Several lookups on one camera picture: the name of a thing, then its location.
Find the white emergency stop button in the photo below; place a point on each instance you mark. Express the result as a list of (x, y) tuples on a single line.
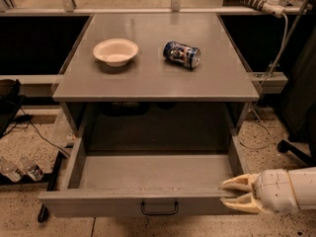
[(273, 7)]

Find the black chair at left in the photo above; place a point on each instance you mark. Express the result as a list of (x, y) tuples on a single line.
[(10, 102)]

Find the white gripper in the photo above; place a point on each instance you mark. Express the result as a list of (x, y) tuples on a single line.
[(273, 191)]

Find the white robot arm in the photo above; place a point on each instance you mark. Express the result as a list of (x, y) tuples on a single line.
[(304, 186)]

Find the black metal stand base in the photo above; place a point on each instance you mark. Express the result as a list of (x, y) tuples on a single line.
[(49, 178)]

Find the grey drawer cabinet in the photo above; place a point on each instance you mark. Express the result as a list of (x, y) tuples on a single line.
[(220, 76)]

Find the clear plastic water bottle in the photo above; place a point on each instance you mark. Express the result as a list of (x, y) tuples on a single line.
[(10, 170)]

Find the grey top drawer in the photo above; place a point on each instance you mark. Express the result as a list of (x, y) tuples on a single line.
[(165, 162)]

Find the blue soda can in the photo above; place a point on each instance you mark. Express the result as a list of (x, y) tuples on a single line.
[(182, 54)]

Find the white paper bowl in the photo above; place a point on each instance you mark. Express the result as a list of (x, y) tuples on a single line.
[(116, 52)]

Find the black office chair base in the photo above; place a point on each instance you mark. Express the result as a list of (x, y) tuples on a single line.
[(284, 146)]

